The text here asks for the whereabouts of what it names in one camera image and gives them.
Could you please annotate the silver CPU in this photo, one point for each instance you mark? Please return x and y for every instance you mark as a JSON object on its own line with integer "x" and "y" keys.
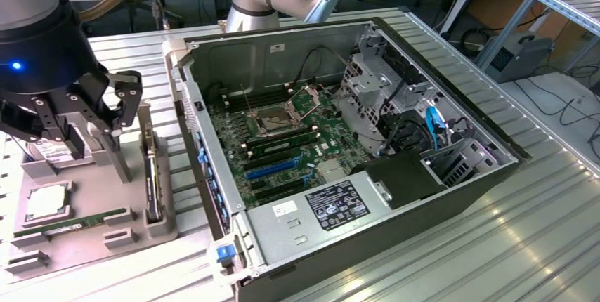
{"x": 47, "y": 202}

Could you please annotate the black plastic shroud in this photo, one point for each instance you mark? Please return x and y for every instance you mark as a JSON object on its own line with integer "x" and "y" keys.
{"x": 399, "y": 179}

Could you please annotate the silver drive cage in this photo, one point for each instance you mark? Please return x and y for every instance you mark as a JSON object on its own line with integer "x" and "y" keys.
{"x": 371, "y": 84}

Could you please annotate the black expansion slot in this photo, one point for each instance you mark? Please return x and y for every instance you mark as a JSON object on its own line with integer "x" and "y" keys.
{"x": 269, "y": 161}
{"x": 281, "y": 193}
{"x": 277, "y": 184}

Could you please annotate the blue case latch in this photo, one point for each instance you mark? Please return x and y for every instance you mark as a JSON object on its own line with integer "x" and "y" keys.
{"x": 225, "y": 253}

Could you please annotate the grey power supply unit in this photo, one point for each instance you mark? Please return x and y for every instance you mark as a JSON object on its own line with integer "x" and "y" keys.
{"x": 281, "y": 231}

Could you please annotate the open black PC case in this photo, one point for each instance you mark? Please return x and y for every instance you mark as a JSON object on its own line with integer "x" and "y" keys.
{"x": 328, "y": 274}

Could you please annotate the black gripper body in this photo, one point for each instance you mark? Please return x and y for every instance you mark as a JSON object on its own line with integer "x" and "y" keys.
{"x": 47, "y": 56}

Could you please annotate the aluminium profile frame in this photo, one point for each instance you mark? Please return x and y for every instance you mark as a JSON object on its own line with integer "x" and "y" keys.
{"x": 563, "y": 3}

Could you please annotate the silver chipset heat sink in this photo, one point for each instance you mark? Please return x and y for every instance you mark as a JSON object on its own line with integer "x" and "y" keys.
{"x": 333, "y": 168}

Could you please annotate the grey parts rack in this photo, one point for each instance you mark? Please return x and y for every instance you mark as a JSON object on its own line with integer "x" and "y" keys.
{"x": 94, "y": 203}

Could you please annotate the graphics card with metal bracket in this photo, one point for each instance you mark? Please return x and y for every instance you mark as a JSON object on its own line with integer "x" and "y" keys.
{"x": 153, "y": 175}

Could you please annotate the blue expansion slot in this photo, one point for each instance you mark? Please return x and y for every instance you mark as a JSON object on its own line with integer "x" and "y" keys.
{"x": 272, "y": 171}

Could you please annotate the CPU socket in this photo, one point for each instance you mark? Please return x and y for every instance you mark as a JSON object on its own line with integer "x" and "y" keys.
{"x": 272, "y": 119}

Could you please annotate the green RAM stick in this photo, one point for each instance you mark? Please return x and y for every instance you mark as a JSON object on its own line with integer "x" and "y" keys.
{"x": 70, "y": 224}

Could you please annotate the green motherboard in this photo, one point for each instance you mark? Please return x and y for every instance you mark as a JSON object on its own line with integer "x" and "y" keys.
{"x": 337, "y": 133}

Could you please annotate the hard disk with blue caddy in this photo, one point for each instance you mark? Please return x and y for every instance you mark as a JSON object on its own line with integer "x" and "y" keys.
{"x": 51, "y": 154}

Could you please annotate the thin metal locking lever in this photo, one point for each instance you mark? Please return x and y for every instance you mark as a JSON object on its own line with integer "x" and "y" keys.
{"x": 249, "y": 100}

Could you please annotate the silver perforated disk bay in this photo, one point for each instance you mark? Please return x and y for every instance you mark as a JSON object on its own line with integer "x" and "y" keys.
{"x": 459, "y": 168}

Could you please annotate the RAM stick with white label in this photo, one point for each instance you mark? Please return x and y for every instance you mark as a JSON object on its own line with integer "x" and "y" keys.
{"x": 281, "y": 146}

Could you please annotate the grey equipment box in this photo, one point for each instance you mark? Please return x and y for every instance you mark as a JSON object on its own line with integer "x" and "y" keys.
{"x": 520, "y": 56}

